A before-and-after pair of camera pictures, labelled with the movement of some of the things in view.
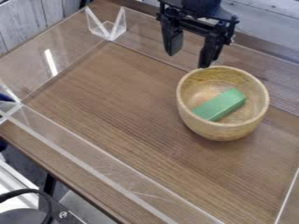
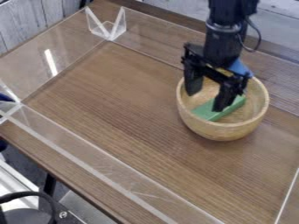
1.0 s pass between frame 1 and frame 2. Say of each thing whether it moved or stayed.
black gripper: moved
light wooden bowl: stayed
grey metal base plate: stayed
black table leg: stayed
